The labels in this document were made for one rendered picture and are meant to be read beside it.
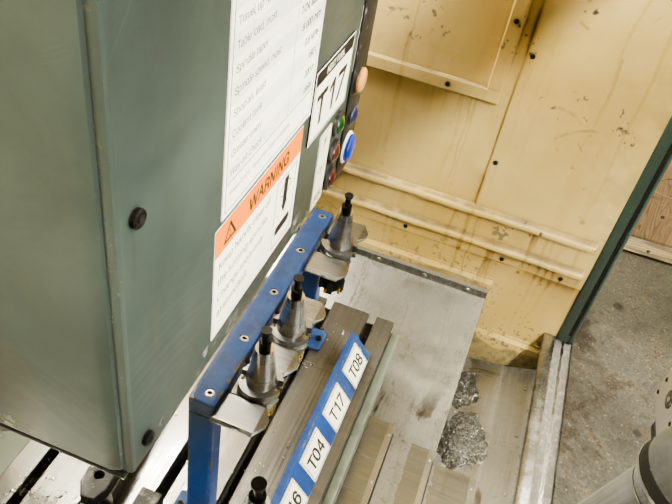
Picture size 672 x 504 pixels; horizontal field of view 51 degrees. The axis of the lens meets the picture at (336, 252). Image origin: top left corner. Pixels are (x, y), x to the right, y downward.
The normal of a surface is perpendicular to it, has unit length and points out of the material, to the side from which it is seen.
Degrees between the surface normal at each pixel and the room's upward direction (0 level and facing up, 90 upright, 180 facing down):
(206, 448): 90
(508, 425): 17
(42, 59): 90
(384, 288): 24
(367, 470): 7
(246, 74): 90
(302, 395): 0
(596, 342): 0
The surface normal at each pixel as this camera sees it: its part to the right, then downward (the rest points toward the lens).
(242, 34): 0.93, 0.33
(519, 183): -0.33, 0.58
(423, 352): 0.00, -0.44
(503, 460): -0.14, -0.80
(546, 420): 0.15, -0.74
